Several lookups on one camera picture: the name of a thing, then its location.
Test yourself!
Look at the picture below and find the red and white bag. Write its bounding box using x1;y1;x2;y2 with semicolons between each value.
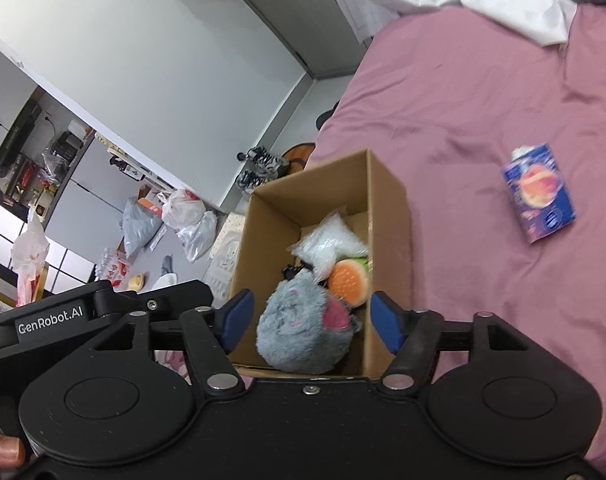
10;205;52;306

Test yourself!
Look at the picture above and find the clear bag of white pellets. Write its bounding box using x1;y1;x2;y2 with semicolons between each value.
288;212;369;282

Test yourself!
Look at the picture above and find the grey door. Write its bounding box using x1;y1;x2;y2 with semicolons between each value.
210;0;379;80

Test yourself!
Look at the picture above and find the person's left hand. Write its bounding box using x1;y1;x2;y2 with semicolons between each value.
0;431;27;469

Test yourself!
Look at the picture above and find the clear plastic bag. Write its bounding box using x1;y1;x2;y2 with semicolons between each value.
177;210;218;263

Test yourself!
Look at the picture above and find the grey plastic bag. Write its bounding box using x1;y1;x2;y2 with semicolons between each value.
122;197;164;259

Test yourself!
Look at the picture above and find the pack of water bottles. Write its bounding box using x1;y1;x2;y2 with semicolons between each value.
95;249;132;284

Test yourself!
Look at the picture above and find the black kitchen appliance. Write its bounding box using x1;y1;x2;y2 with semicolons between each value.
50;131;82;161

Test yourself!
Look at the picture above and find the burger plush toy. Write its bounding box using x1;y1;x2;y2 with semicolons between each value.
328;256;372;307

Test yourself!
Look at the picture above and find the white foam tray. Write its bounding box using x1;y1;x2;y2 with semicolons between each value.
207;212;247;301

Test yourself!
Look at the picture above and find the grey plush toy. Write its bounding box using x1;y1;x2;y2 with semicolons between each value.
255;277;364;375

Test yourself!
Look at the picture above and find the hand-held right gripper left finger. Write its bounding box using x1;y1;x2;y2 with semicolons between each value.
88;288;256;394

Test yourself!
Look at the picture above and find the pink bed sheet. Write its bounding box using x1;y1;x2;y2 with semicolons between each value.
303;2;606;480

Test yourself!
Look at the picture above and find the blue snack packet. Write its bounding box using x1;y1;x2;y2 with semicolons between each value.
500;142;578;245

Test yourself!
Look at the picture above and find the brown cardboard box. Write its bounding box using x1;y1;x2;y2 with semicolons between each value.
228;149;414;379

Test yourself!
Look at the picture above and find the grey sneaker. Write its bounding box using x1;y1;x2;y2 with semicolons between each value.
236;170;264;191
248;147;290;179

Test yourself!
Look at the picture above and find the white red-printed plastic bag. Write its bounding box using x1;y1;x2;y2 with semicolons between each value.
161;188;207;229

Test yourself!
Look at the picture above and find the orange stool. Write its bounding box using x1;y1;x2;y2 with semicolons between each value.
283;142;317;167

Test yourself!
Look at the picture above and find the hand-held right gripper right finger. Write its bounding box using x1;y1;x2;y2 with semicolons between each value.
370;290;530;392

